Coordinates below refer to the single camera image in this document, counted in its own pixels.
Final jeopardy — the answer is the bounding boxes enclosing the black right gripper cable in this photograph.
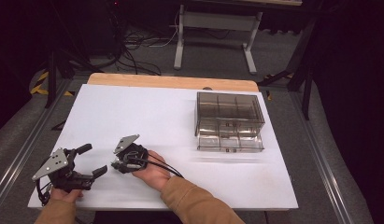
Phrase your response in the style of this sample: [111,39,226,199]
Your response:
[127,153,185,179]

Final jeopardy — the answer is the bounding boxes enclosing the smoky clear drawer organizer box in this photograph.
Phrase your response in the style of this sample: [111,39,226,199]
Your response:
[194,91,266,138]

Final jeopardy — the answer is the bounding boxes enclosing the black metal stand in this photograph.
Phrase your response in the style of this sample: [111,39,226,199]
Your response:
[257,18,317,121]
[44,49,94,109]

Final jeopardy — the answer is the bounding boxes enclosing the black floor cables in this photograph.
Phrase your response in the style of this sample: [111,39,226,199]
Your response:
[113,12,164,77]

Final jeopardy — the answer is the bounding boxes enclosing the aluminium floor rail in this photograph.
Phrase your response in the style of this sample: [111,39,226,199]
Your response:
[0,77,73,203]
[288,91,357,224]

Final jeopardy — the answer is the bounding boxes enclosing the white metal table frame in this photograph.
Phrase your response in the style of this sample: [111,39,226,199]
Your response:
[173,4,264,76]

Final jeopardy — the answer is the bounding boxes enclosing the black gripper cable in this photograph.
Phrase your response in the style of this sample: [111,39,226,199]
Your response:
[36,178,53,207]
[127,153,185,179]

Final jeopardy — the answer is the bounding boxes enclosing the person's right hand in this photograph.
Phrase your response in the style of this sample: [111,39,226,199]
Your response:
[131,150,173,192]

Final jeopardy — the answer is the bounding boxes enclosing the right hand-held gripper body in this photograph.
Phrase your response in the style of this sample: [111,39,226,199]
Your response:
[110,133,149,175]

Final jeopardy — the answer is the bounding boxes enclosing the person's left hand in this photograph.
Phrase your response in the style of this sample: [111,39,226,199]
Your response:
[50,188,85,203]

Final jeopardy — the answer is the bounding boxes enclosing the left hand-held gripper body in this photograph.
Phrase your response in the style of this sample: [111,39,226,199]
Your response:
[32,147,94,193]

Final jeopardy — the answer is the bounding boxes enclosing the yellow black floor tape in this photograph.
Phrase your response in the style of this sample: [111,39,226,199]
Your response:
[30,71,75,97]

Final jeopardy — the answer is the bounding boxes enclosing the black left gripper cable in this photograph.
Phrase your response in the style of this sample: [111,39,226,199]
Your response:
[36,178,53,207]

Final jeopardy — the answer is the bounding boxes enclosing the white table cover sheet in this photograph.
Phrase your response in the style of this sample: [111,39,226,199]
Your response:
[27,83,300,211]

